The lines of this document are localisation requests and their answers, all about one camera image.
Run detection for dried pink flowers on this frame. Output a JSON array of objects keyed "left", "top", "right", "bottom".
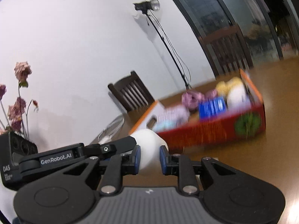
[{"left": 1, "top": 61, "right": 39, "bottom": 140}]

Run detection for right dark wooden chair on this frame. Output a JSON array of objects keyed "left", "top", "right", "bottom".
[{"left": 199, "top": 23, "right": 254, "bottom": 77}]

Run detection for white charging cable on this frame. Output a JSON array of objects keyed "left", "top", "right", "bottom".
[{"left": 97, "top": 116, "right": 126, "bottom": 143}]

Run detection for studio light on stand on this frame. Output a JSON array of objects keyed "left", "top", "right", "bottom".
[{"left": 133, "top": 0, "right": 192, "bottom": 90}]

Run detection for lilac fluffy headband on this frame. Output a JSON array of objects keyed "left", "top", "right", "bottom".
[{"left": 157, "top": 105, "right": 190, "bottom": 125}]

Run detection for purple satin scrunchie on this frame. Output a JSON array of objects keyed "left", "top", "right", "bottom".
[{"left": 181, "top": 89, "right": 218, "bottom": 111}]

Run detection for blue tissue pack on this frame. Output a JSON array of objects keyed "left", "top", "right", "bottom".
[{"left": 198, "top": 97, "right": 227, "bottom": 121}]

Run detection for left dark wooden chair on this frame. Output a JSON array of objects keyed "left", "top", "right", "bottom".
[{"left": 107, "top": 71, "right": 155, "bottom": 112}]

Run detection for dark wooden chair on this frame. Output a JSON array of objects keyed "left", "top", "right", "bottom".
[
  {"left": 199, "top": 23, "right": 254, "bottom": 77},
  {"left": 107, "top": 71, "right": 155, "bottom": 112}
]

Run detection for dark framed sliding glass door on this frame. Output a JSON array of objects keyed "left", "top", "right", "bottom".
[{"left": 173, "top": 0, "right": 298, "bottom": 66}]

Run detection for red orange cardboard box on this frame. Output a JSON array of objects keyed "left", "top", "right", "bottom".
[{"left": 128, "top": 68, "right": 267, "bottom": 153}]

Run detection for white foam roll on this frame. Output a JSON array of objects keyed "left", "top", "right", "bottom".
[{"left": 130, "top": 129, "right": 168, "bottom": 175}]

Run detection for yellow white plush toy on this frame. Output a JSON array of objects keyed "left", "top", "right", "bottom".
[{"left": 215, "top": 77, "right": 250, "bottom": 110}]

